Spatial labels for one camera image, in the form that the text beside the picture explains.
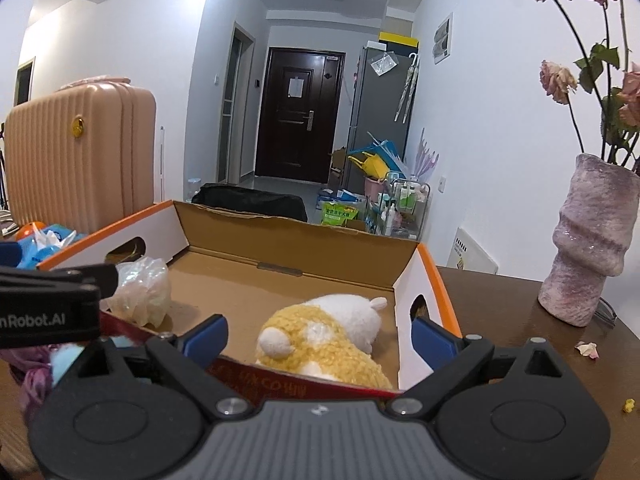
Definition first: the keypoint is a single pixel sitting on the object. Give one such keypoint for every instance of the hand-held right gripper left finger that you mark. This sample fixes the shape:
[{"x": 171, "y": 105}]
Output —
[{"x": 207, "y": 335}]

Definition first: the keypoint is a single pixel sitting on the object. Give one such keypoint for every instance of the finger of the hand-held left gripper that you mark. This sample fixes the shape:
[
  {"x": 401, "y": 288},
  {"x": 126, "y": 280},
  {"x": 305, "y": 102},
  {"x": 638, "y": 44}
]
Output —
[
  {"x": 75, "y": 276},
  {"x": 9, "y": 255}
]

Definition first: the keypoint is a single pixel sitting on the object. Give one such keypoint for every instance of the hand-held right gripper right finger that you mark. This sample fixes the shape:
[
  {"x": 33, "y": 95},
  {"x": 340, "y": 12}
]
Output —
[{"x": 432, "y": 342}]

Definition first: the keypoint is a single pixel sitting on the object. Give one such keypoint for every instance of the light blue fluffy plush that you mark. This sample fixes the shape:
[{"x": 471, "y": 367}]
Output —
[{"x": 65, "y": 360}]

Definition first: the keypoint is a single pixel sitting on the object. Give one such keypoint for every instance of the purple knit pouch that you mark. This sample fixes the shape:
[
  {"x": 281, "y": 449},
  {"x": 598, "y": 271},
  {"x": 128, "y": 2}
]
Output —
[{"x": 35, "y": 380}]

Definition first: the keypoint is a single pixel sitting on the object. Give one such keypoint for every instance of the clear plastic bag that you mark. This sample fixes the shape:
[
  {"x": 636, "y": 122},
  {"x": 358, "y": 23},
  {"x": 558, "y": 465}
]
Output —
[{"x": 142, "y": 290}]

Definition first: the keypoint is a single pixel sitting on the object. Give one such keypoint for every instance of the cardboard box with orange trim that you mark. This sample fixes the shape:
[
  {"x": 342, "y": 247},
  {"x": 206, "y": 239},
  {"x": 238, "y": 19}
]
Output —
[{"x": 280, "y": 260}]

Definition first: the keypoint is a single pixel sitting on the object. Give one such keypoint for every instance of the yellow and white plush toy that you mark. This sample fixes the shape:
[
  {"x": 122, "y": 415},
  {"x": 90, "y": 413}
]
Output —
[{"x": 320, "y": 345}]

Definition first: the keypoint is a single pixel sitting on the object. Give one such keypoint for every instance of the orange fruit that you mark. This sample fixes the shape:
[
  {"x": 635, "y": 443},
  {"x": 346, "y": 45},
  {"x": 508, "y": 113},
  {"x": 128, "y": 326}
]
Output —
[{"x": 25, "y": 232}]

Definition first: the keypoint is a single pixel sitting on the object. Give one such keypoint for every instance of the blue wet wipes pack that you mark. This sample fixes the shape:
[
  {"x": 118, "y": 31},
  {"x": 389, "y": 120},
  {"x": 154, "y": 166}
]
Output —
[{"x": 50, "y": 240}]

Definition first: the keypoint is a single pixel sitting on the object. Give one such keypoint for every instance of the pink ribbed suitcase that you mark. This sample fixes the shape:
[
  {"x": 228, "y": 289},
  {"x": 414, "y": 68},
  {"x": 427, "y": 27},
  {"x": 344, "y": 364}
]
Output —
[{"x": 75, "y": 170}]

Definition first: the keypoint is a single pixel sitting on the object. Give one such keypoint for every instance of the small cardboard box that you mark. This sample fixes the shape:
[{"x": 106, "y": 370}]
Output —
[{"x": 356, "y": 226}]

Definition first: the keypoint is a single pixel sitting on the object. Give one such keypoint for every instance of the black bag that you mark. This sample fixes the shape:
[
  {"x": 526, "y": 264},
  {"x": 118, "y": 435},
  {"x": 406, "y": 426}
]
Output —
[{"x": 250, "y": 200}]

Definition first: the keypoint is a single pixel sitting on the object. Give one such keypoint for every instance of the metal rolling cart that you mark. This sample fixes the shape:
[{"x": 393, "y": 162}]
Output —
[{"x": 405, "y": 200}]

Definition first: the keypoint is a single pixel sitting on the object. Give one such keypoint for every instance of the clear plastic bottle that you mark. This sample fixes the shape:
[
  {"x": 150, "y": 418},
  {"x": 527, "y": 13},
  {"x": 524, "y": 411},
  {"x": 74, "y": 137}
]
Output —
[{"x": 193, "y": 189}]

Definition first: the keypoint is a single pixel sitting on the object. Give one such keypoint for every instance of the fallen rose petal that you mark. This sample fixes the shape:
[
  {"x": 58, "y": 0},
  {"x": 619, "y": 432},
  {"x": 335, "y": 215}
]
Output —
[{"x": 587, "y": 350}]

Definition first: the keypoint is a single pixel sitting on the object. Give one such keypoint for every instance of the green printed bag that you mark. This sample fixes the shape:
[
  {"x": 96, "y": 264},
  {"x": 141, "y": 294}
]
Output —
[{"x": 337, "y": 214}]

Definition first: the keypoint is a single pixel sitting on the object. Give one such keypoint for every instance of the pink bucket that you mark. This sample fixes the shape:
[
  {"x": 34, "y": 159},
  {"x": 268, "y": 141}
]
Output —
[{"x": 372, "y": 187}]

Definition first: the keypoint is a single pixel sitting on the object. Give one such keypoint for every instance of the blue flat box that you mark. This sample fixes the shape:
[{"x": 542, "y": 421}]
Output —
[{"x": 335, "y": 197}]

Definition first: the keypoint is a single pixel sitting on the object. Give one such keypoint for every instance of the thin-framed eyeglasses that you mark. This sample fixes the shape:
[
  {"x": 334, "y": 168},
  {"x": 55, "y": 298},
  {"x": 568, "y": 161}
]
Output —
[{"x": 606, "y": 310}]

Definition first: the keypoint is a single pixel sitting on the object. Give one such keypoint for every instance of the pink textured vase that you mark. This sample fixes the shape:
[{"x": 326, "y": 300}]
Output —
[{"x": 585, "y": 240}]

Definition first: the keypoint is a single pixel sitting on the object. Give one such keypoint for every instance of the purple wing decoration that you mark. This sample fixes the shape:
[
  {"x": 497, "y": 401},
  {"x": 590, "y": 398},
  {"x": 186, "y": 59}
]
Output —
[{"x": 425, "y": 157}]

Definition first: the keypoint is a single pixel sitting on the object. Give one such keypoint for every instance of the blue folders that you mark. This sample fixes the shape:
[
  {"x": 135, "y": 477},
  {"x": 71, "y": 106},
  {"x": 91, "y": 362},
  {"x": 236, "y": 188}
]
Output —
[{"x": 387, "y": 152}]

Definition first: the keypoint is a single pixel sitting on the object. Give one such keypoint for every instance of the open cardboard box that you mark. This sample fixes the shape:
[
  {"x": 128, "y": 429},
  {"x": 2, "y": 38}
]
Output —
[{"x": 337, "y": 170}]

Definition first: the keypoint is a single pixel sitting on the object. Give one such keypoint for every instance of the yellow crumb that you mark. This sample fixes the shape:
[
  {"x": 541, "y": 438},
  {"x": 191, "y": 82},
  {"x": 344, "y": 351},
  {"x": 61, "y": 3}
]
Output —
[{"x": 628, "y": 406}]

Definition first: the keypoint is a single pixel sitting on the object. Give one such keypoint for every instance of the dark brown entrance door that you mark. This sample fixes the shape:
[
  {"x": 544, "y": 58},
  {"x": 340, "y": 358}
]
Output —
[{"x": 285, "y": 135}]

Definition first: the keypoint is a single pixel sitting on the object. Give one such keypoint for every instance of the grey refrigerator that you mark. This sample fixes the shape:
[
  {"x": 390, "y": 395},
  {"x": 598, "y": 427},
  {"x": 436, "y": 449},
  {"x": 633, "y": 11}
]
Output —
[{"x": 372, "y": 110}]

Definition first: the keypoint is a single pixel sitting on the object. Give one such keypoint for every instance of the grey interior door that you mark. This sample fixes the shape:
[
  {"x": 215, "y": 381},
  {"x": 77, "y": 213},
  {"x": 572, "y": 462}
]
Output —
[{"x": 235, "y": 85}]

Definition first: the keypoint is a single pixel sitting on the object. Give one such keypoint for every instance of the white folded umbrella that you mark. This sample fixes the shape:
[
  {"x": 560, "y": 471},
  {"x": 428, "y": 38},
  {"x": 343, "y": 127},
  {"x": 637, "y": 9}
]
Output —
[
  {"x": 406, "y": 87},
  {"x": 412, "y": 90}
]

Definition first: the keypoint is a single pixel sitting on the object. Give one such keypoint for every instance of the clear bag on refrigerator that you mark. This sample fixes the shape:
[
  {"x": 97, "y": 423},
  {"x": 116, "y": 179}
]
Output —
[{"x": 382, "y": 64}]

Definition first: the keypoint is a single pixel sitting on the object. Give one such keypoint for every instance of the bunch of dried roses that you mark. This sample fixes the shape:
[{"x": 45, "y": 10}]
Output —
[{"x": 555, "y": 80}]

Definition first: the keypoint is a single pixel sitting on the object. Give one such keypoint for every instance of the yellow and black box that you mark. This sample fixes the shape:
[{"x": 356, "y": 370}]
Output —
[{"x": 397, "y": 42}]

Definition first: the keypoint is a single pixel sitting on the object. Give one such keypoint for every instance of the white wall outlet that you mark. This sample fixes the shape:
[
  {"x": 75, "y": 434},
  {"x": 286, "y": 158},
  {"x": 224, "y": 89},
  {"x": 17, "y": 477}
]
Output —
[{"x": 442, "y": 184}]

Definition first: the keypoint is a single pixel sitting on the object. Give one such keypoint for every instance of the wall electrical panel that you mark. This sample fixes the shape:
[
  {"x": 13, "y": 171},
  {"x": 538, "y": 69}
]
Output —
[{"x": 442, "y": 37}]

